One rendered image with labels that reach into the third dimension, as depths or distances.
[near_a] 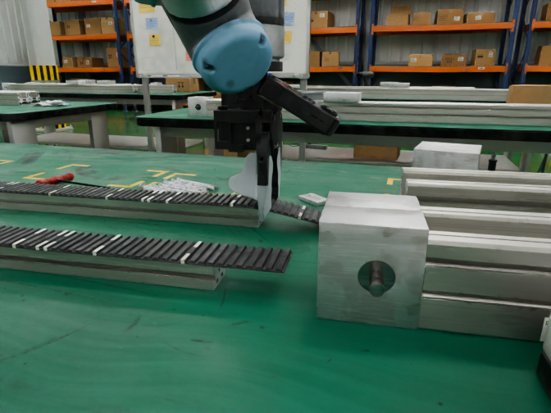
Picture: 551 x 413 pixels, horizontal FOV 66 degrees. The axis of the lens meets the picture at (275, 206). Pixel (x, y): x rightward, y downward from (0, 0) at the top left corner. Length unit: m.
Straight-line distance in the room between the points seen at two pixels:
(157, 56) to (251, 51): 3.43
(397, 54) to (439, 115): 8.92
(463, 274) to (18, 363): 0.36
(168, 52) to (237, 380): 3.54
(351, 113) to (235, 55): 1.64
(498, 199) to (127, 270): 0.44
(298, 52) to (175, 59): 1.04
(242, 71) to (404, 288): 0.25
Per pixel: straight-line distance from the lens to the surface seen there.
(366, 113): 2.02
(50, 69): 8.48
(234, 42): 0.40
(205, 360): 0.36
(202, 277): 0.46
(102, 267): 0.51
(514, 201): 0.59
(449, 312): 0.40
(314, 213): 0.62
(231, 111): 0.57
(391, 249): 0.37
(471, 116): 2.05
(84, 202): 0.73
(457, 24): 9.87
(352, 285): 0.39
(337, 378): 0.34
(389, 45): 10.97
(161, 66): 3.82
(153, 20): 3.86
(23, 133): 2.90
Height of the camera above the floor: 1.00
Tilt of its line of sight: 18 degrees down
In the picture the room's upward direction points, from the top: straight up
